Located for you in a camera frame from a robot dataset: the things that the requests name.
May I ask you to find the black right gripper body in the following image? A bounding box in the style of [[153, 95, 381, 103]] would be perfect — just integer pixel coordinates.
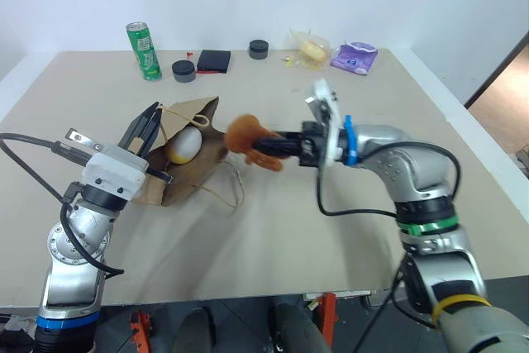
[[298, 120, 332, 169]]

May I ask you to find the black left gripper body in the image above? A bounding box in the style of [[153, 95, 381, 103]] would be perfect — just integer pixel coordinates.
[[118, 139, 151, 173]]

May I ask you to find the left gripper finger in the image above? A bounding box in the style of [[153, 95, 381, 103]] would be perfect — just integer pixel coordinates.
[[145, 167, 175, 184], [119, 102, 164, 156]]

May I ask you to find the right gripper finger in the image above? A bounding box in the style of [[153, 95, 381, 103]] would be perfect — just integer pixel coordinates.
[[253, 139, 303, 160], [264, 131, 304, 145]]

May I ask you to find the brown paper bag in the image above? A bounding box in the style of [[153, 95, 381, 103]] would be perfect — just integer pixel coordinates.
[[131, 96, 245, 209]]

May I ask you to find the orange plush octopus toy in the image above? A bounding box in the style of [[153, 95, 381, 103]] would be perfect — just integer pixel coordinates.
[[223, 113, 284, 172]]

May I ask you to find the clear plastic bag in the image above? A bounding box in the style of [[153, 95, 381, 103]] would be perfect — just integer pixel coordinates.
[[283, 27, 332, 73]]

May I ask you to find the dark round puck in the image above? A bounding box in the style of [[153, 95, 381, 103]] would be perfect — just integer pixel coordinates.
[[248, 39, 270, 61], [171, 60, 198, 83]]

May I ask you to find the green drink can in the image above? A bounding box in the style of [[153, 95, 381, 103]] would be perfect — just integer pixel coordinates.
[[125, 21, 164, 83]]

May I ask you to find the round bread bun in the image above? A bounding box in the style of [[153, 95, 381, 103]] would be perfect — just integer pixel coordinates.
[[298, 39, 328, 61]]

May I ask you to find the purple wipes packet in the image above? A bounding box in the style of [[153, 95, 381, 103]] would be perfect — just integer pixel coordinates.
[[329, 41, 379, 77]]

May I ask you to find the flat black case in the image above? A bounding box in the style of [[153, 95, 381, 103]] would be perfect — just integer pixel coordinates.
[[196, 49, 233, 75]]

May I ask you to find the orange table clamp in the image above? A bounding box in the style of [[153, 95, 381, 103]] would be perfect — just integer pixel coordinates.
[[319, 292, 337, 348], [129, 310, 157, 353]]

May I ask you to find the dark rounded shape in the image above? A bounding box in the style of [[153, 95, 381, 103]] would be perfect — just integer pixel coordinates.
[[269, 303, 332, 353]]

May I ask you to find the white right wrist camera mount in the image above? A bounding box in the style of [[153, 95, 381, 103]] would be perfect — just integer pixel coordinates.
[[305, 79, 345, 169]]

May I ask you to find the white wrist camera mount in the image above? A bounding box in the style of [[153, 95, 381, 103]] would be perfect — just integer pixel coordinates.
[[305, 79, 345, 169], [66, 127, 150, 202]]

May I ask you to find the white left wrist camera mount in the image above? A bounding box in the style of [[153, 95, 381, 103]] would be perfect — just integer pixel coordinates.
[[66, 127, 150, 202]]

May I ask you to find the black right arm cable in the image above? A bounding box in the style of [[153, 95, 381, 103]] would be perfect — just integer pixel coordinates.
[[316, 141, 462, 219]]

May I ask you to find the black lower arm cable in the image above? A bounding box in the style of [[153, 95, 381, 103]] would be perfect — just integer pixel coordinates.
[[363, 256, 441, 353]]

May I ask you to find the dark door frame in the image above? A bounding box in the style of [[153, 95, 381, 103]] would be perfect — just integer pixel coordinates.
[[464, 31, 529, 111]]

